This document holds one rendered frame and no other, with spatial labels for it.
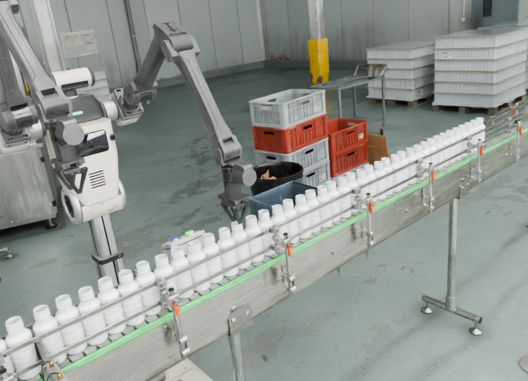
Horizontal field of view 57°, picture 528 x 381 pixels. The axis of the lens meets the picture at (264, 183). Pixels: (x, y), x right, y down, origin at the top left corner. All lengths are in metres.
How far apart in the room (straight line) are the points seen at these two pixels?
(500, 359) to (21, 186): 4.22
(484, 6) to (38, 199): 10.13
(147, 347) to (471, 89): 7.22
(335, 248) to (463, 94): 6.49
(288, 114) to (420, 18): 9.41
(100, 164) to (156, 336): 0.75
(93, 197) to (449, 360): 1.98
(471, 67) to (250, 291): 6.85
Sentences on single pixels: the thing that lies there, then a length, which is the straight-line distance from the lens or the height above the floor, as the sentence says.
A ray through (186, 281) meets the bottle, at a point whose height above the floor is 1.06.
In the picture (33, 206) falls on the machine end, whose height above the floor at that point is 0.28.
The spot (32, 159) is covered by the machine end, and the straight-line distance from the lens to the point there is 5.11.
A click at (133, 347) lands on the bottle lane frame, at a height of 0.95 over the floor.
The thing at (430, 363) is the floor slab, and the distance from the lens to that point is 2.86.
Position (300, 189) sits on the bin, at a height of 0.91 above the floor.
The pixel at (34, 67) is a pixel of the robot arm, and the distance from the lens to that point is 1.49.
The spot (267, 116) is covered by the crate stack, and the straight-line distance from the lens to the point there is 4.19.
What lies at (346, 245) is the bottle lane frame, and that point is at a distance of 2.01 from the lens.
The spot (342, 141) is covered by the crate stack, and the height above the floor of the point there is 0.55.
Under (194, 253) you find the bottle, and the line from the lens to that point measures 1.55.
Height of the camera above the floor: 1.83
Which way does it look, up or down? 19 degrees down
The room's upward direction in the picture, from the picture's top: 6 degrees counter-clockwise
